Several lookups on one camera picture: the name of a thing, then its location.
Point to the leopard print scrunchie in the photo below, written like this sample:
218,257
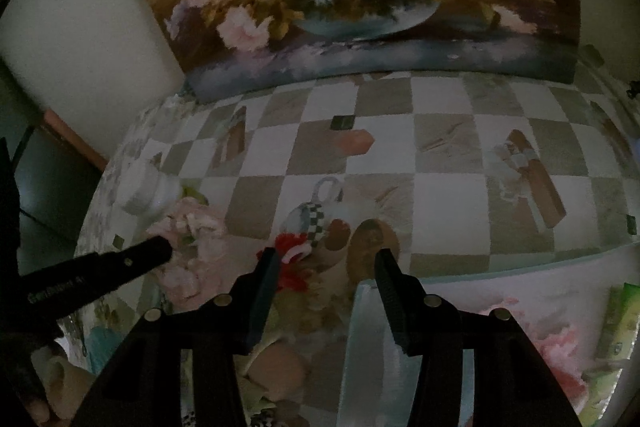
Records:
264,414

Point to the pink white fluffy cloth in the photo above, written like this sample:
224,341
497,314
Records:
558,349

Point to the red flower plush toy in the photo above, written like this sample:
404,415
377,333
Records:
293,250

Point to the teal wet wipes pack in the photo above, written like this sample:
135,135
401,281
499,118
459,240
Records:
101,345

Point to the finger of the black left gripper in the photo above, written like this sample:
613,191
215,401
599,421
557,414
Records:
60,290

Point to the white tray with green rim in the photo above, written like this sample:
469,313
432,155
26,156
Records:
379,380

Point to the green cardboard box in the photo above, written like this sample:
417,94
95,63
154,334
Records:
620,330

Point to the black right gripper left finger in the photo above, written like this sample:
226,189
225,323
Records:
140,384

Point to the checkered patterned tablecloth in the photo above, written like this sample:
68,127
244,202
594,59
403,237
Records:
457,174

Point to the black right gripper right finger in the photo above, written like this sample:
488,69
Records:
512,384

